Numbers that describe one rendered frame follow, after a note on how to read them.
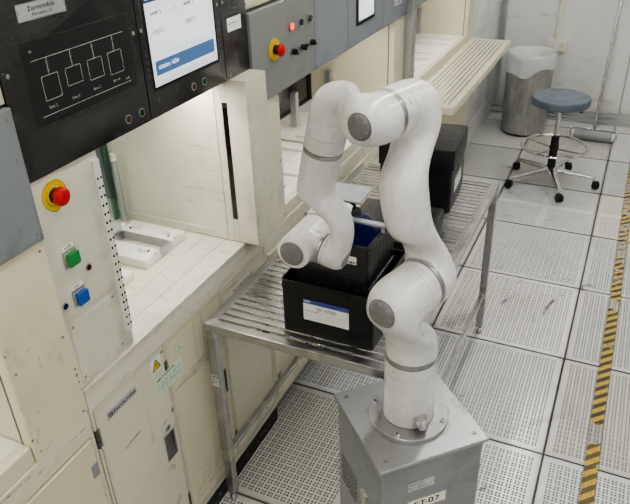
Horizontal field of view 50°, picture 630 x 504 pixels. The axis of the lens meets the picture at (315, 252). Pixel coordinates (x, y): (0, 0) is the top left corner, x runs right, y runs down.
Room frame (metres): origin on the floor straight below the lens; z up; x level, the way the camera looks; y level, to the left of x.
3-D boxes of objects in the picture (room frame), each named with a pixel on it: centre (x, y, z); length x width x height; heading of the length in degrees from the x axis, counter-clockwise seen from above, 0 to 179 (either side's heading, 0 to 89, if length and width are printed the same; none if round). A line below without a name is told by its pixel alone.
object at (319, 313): (1.65, -0.08, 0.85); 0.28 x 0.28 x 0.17; 64
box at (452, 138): (2.45, -0.43, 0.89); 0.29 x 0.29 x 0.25; 68
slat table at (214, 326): (2.08, -0.22, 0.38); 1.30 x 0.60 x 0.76; 154
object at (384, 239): (1.65, -0.09, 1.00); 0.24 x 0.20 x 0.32; 63
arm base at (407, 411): (1.22, -0.21, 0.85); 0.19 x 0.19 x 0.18
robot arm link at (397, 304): (1.19, -0.19, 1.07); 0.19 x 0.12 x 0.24; 138
